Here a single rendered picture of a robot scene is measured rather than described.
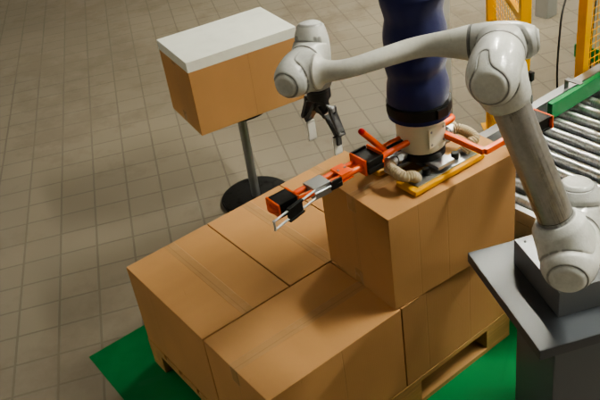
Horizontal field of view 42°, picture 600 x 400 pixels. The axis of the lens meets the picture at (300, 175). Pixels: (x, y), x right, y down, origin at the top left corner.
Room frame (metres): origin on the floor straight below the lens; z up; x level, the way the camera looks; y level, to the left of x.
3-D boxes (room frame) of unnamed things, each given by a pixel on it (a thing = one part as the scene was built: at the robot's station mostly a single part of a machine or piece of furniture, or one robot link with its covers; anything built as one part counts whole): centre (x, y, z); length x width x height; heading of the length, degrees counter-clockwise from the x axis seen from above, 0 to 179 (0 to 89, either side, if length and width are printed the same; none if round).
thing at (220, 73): (3.78, 0.27, 0.82); 0.60 x 0.40 x 0.40; 115
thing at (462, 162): (2.32, -0.50, 0.97); 0.34 x 0.10 x 0.05; 122
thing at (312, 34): (2.17, -0.09, 1.56); 0.13 x 0.11 x 0.16; 155
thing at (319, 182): (2.16, -0.05, 1.07); 0.07 x 0.07 x 0.04; 32
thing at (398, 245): (2.41, -0.43, 0.74); 0.60 x 0.40 x 0.40; 119
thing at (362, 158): (2.27, -0.23, 1.08); 0.10 x 0.08 x 0.06; 32
